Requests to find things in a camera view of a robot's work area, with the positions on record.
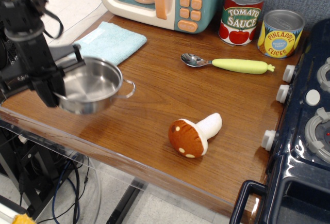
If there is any light blue folded cloth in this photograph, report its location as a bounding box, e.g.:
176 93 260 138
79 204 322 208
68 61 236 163
75 22 147 66

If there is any black table leg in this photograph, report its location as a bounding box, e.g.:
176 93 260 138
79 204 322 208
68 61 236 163
106 186 140 224

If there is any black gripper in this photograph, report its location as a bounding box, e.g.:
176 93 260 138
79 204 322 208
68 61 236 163
1 31 85 107

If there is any toy microwave oven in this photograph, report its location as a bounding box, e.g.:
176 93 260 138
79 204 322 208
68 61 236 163
96 0 227 34

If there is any silver metal pot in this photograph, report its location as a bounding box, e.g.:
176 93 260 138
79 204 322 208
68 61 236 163
55 57 136 115

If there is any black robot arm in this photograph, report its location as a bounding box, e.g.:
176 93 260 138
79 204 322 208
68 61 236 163
1 0 85 107

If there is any yellow object bottom left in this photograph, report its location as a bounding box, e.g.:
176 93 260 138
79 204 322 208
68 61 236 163
12 214 36 224

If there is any black cable under table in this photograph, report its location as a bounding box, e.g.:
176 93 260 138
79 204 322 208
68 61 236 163
38 156 91 224

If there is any plush brown mushroom toy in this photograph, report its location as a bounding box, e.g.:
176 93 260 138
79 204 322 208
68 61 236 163
168 113 222 158

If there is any pineapple slices can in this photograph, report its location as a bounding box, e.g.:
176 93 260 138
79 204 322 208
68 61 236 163
257 9 305 59

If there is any tomato sauce can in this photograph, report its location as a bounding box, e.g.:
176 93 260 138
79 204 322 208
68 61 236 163
219 0 264 45

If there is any blue cable under table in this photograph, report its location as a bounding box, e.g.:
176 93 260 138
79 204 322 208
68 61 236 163
51 161 80 224

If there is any spoon with green handle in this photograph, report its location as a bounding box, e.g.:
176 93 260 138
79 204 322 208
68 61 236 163
181 53 275 74

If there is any dark blue toy stove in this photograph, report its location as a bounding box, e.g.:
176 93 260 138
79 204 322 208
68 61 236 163
230 19 329 223

